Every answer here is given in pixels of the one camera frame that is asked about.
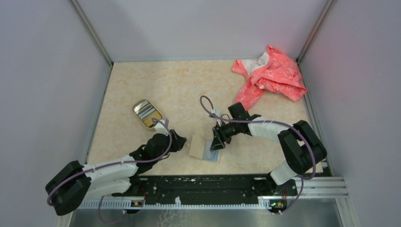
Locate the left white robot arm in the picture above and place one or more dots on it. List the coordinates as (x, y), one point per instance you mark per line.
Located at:
(77, 183)

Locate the beige tray of cards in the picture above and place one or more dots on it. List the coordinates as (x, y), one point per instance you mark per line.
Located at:
(145, 111)

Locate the beige card holder wallet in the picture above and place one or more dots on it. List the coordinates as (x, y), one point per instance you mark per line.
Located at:
(199, 148)

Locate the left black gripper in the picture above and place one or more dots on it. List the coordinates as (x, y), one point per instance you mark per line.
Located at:
(178, 142)

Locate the pink crumpled cloth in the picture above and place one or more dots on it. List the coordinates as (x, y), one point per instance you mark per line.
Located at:
(274, 72)

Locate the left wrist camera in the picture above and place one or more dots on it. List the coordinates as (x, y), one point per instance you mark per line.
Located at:
(161, 126)

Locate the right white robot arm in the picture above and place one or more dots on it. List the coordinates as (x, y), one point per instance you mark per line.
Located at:
(301, 147)

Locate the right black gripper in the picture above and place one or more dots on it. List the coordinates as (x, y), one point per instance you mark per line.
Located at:
(219, 137)

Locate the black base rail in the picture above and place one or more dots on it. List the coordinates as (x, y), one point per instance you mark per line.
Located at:
(207, 189)

